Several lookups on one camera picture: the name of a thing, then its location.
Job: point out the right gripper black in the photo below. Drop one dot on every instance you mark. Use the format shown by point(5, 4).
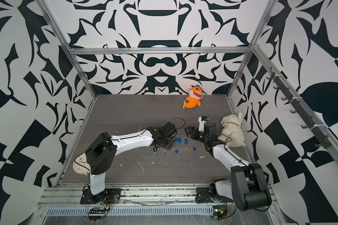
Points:
point(192, 129)

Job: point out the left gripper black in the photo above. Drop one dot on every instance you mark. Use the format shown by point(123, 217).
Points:
point(169, 146)

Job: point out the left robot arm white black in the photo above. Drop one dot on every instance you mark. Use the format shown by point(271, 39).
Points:
point(101, 154)

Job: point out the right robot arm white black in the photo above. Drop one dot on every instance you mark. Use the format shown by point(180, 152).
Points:
point(247, 188)

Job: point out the orange shark plush toy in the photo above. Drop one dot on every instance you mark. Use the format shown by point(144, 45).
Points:
point(194, 99)

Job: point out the white dog plush toy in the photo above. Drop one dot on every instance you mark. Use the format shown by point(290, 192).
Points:
point(232, 134)

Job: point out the beige round toy clock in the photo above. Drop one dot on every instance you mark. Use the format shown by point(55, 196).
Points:
point(80, 165)

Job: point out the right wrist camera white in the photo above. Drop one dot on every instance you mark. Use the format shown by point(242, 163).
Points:
point(202, 120)

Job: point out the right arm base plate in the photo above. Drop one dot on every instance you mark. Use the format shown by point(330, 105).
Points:
point(211, 194)

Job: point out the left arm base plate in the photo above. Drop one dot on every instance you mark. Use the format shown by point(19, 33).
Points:
point(108, 196)

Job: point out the black wall hook rail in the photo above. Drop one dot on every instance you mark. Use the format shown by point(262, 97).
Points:
point(302, 109)

